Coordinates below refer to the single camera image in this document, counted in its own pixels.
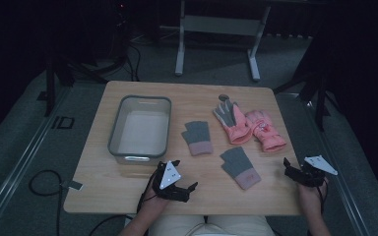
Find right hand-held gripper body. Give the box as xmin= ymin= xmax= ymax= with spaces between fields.
xmin=283 ymin=154 xmax=339 ymax=188

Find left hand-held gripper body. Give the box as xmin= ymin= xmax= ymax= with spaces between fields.
xmin=152 ymin=159 xmax=192 ymax=203

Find grey knit glove pink cuff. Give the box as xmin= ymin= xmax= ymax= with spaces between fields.
xmin=219 ymin=146 xmax=263 ymax=191
xmin=181 ymin=120 xmax=215 ymax=157

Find pink glove with print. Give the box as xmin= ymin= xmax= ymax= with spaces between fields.
xmin=244 ymin=109 xmax=287 ymax=153

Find clear plastic bin grey rim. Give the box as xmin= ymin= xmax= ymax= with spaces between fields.
xmin=107 ymin=94 xmax=172 ymax=166

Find pink glove grey palm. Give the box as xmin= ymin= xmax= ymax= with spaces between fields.
xmin=213 ymin=99 xmax=254 ymax=146

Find person's right hand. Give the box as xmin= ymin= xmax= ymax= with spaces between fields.
xmin=296 ymin=178 xmax=330 ymax=218

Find person's left hand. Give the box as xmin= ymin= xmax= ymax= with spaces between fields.
xmin=140 ymin=187 xmax=171 ymax=215

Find person's beige pants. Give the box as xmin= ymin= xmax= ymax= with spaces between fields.
xmin=147 ymin=213 xmax=278 ymax=236

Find black tripod stand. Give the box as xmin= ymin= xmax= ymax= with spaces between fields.
xmin=43 ymin=0 xmax=131 ymax=118
xmin=273 ymin=35 xmax=344 ymax=133

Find small grey plug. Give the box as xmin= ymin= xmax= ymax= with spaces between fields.
xmin=60 ymin=179 xmax=85 ymax=192

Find right hand-held gripper cable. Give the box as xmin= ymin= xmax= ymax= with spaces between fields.
xmin=317 ymin=178 xmax=329 ymax=215

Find hand-held gripper cable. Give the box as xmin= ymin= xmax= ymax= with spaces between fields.
xmin=317 ymin=178 xmax=329 ymax=215
xmin=136 ymin=170 xmax=160 ymax=214

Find metal floor rail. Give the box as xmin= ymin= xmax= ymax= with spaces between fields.
xmin=275 ymin=92 xmax=373 ymax=236
xmin=0 ymin=87 xmax=72 ymax=232

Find left hand-held gripper cable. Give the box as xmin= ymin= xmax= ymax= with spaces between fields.
xmin=136 ymin=170 xmax=160 ymax=214

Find black cable under table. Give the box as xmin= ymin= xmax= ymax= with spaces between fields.
xmin=88 ymin=213 xmax=134 ymax=236

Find black cables behind table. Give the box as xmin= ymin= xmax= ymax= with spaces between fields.
xmin=124 ymin=40 xmax=143 ymax=83

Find black floor cable loop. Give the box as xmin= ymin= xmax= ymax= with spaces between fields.
xmin=28 ymin=169 xmax=64 ymax=236

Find white metal desk frame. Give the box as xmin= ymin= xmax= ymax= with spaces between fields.
xmin=174 ymin=0 xmax=273 ymax=83

